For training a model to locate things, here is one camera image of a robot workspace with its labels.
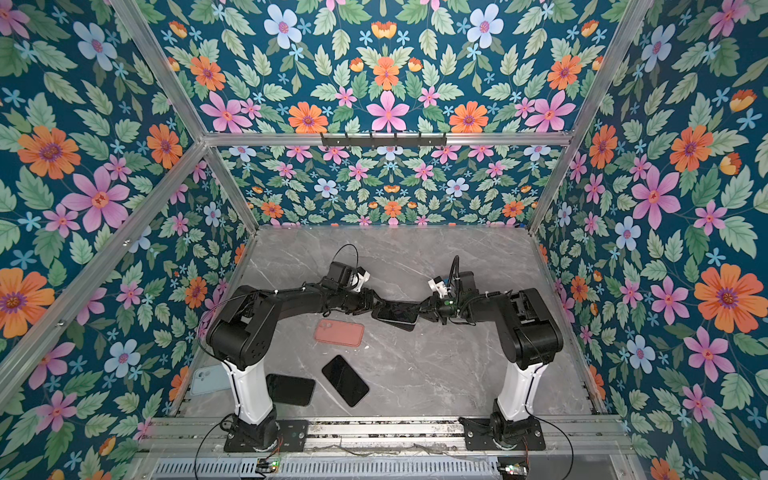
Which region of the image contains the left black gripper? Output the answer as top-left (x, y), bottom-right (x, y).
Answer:
top-left (336, 287), bottom-right (387, 316)

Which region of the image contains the silver-edged black phone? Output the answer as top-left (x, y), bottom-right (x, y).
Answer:
top-left (371, 302), bottom-right (421, 326)

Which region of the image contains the black phone case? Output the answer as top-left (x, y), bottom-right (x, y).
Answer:
top-left (385, 321), bottom-right (416, 332)

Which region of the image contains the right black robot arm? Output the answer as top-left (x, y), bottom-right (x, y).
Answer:
top-left (420, 289), bottom-right (563, 450)

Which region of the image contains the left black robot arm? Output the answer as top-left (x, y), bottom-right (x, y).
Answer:
top-left (205, 283), bottom-right (375, 451)

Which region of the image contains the pink phone case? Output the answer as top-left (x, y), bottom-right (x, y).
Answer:
top-left (314, 319), bottom-right (365, 348)

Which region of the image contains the black phone face up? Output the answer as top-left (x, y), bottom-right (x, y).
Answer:
top-left (322, 355), bottom-right (370, 407)

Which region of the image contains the purple-edged phone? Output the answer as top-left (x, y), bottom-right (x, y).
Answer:
top-left (266, 373), bottom-right (316, 407)

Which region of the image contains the light blue phone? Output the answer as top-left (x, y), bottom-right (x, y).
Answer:
top-left (189, 364), bottom-right (231, 396)

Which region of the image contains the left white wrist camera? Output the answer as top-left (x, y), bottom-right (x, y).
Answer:
top-left (349, 267), bottom-right (370, 293)

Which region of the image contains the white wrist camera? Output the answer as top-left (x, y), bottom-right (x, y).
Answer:
top-left (349, 267), bottom-right (370, 293)
top-left (428, 277), bottom-right (450, 299)

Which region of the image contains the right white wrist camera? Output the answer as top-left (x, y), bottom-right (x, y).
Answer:
top-left (428, 277), bottom-right (450, 299)

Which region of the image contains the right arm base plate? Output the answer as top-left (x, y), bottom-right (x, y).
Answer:
top-left (458, 414), bottom-right (546, 453)

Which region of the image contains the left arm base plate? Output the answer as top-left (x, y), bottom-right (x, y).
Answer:
top-left (224, 419), bottom-right (309, 453)

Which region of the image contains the white ventilated cable duct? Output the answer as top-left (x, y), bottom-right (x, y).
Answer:
top-left (151, 457), bottom-right (501, 479)

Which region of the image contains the black hook rail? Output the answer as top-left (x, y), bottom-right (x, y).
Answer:
top-left (320, 133), bottom-right (448, 148)

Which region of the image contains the aluminium frame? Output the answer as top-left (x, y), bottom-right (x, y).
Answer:
top-left (1, 1), bottom-right (628, 479)

